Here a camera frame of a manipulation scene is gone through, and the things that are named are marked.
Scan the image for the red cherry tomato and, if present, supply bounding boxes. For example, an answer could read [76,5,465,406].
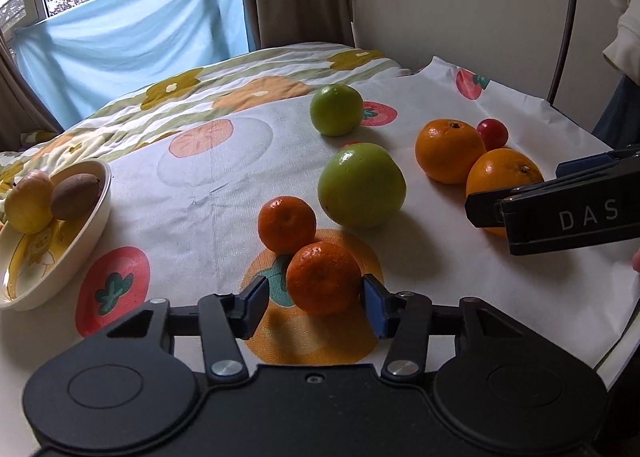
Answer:
[476,118,509,150]

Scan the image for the small green apple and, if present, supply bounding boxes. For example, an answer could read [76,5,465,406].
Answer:
[309,84,364,136]

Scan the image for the white garment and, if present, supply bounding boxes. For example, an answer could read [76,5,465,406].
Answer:
[570,0,640,75]

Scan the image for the large orange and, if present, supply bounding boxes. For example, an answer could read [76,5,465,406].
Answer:
[466,148,545,238]
[415,118,487,184]

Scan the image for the brown kiwi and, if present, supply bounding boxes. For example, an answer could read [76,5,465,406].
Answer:
[50,173,103,221]

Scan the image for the floral bed quilt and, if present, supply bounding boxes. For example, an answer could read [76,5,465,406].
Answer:
[0,41,416,198]

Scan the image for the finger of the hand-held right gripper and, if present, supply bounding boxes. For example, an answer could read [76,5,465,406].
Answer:
[464,180,551,229]
[556,148,640,179]

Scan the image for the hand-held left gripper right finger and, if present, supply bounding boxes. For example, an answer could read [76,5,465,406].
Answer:
[362,274,508,379]

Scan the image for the white persimmon print tablecloth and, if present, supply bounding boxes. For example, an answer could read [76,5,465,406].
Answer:
[0,56,640,390]

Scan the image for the small orange mandarin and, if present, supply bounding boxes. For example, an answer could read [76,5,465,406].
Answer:
[258,196,318,255]
[286,241,362,315]

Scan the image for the light blue cloth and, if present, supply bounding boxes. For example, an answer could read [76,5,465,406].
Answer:
[12,0,258,130]

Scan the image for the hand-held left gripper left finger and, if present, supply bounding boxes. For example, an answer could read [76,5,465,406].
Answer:
[106,275,271,384]

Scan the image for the person's blue jeans leg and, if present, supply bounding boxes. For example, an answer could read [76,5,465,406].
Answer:
[592,74,640,150]

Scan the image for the grey curved metal rod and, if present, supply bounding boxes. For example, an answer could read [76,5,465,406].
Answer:
[546,0,583,105]

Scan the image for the large green apple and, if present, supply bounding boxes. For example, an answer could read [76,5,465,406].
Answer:
[318,142,406,229]

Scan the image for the white oval bowl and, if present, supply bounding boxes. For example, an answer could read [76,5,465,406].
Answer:
[0,158,113,312]

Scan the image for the yellow pear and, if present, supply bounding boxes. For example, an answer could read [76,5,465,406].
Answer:
[4,170,55,234]

